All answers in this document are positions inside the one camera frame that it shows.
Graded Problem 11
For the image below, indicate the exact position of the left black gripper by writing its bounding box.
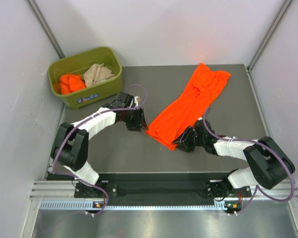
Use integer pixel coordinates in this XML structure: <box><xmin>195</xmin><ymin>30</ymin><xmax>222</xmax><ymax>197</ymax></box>
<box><xmin>123</xmin><ymin>107</ymin><xmax>148</xmax><ymax>131</ymax></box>

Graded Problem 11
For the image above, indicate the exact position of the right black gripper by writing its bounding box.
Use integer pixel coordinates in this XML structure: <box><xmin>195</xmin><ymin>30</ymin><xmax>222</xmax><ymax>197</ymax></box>
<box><xmin>172</xmin><ymin>126</ymin><xmax>206</xmax><ymax>152</ymax></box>

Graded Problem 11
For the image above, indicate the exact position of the orange t-shirt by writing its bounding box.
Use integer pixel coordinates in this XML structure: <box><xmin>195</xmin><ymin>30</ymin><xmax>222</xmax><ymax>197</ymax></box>
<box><xmin>146</xmin><ymin>63</ymin><xmax>231</xmax><ymax>151</ymax></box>

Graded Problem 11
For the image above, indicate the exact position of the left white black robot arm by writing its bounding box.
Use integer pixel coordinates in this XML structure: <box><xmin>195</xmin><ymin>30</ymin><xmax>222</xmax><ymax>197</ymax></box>
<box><xmin>50</xmin><ymin>107</ymin><xmax>148</xmax><ymax>197</ymax></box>

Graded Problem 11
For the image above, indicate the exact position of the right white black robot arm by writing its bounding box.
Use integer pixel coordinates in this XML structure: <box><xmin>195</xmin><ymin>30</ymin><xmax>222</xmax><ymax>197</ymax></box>
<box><xmin>172</xmin><ymin>120</ymin><xmax>295</xmax><ymax>196</ymax></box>

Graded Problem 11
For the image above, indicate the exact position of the beige shirt in bin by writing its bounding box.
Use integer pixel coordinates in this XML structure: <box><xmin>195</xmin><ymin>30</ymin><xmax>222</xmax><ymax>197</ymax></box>
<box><xmin>82</xmin><ymin>63</ymin><xmax>115</xmax><ymax>87</ymax></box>

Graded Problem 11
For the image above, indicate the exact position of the black centre mounting plate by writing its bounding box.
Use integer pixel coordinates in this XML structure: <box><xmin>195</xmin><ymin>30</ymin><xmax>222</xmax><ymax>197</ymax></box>
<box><xmin>108</xmin><ymin>181</ymin><xmax>214</xmax><ymax>206</ymax></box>

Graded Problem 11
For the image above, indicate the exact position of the orange shirt in bin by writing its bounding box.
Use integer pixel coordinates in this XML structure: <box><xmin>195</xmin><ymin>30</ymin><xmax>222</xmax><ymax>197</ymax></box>
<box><xmin>59</xmin><ymin>74</ymin><xmax>86</xmax><ymax>95</ymax></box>

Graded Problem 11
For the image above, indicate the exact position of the olive green plastic bin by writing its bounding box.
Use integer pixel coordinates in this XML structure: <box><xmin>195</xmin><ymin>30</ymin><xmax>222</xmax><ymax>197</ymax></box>
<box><xmin>47</xmin><ymin>46</ymin><xmax>123</xmax><ymax>109</ymax></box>

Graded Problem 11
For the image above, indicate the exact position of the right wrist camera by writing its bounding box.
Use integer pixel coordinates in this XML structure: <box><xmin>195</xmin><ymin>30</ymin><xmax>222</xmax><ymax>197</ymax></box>
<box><xmin>194</xmin><ymin>118</ymin><xmax>214</xmax><ymax>136</ymax></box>

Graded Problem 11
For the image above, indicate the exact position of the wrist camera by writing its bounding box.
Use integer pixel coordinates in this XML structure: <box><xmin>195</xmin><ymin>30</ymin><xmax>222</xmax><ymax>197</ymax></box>
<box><xmin>112</xmin><ymin>92</ymin><xmax>141</xmax><ymax>108</ymax></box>
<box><xmin>194</xmin><ymin>118</ymin><xmax>214</xmax><ymax>136</ymax></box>

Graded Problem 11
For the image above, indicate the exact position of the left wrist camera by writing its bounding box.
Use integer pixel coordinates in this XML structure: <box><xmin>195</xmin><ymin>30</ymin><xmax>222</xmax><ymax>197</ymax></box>
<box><xmin>112</xmin><ymin>92</ymin><xmax>141</xmax><ymax>108</ymax></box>

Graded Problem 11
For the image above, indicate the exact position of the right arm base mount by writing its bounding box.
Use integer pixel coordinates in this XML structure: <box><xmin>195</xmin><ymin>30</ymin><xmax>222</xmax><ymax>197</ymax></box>
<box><xmin>205</xmin><ymin>180</ymin><xmax>252</xmax><ymax>201</ymax></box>

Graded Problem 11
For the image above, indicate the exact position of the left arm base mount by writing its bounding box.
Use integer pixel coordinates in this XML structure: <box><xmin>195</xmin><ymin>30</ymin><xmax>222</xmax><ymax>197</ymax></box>
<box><xmin>74</xmin><ymin>181</ymin><xmax>106</xmax><ymax>198</ymax></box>

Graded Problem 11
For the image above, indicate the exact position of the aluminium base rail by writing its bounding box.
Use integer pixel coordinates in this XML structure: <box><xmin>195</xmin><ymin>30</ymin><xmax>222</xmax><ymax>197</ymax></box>
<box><xmin>29</xmin><ymin>178</ymin><xmax>298</xmax><ymax>211</ymax></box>

